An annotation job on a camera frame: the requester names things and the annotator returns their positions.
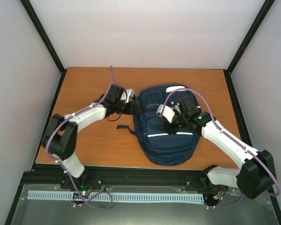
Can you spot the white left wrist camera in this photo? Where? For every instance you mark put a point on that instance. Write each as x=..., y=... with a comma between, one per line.
x=127, y=94

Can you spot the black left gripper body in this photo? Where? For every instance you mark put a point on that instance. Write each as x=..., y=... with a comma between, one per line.
x=129, y=110

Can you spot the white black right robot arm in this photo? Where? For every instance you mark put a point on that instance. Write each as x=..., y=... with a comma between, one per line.
x=255, y=169

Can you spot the light blue slotted cable duct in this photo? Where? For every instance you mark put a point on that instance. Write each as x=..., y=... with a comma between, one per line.
x=117, y=197

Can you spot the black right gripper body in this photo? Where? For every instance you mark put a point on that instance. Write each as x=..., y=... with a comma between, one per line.
x=169, y=127

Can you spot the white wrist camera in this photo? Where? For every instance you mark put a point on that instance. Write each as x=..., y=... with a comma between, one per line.
x=127, y=94
x=166, y=112

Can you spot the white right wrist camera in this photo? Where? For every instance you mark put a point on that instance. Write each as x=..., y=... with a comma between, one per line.
x=166, y=112

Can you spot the navy blue student backpack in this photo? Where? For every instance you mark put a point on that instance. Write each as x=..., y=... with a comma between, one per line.
x=160, y=147

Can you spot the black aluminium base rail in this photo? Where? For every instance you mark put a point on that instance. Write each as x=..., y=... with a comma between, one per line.
x=98, y=178

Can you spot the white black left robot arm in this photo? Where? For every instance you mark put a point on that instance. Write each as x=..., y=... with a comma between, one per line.
x=60, y=137

